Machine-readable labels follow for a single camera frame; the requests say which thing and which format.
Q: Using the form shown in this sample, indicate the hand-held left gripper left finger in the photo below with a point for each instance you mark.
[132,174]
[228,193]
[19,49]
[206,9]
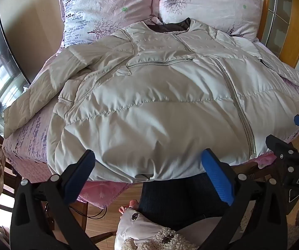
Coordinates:
[83,170]

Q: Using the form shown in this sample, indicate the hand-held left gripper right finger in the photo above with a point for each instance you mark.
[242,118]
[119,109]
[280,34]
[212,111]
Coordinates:
[217,177]

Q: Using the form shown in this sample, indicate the beige puffer jacket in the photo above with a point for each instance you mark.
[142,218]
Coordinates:
[149,101]

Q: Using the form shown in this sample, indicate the person's dark trousers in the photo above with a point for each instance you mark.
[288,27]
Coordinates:
[180,200]

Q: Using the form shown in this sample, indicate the person's bare foot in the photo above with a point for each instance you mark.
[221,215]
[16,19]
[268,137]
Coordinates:
[128,206]

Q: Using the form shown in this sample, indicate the pink floral bed sheet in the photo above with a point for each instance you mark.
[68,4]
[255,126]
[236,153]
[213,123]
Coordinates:
[32,140]

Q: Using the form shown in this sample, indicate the wooden chair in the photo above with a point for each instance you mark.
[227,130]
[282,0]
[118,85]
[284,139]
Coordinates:
[7,185]

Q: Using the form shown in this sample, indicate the person's white fleece-trimmed top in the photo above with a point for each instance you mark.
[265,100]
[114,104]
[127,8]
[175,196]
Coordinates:
[149,231]

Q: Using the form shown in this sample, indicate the pink floral pillow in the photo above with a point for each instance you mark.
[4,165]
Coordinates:
[212,5]
[105,7]

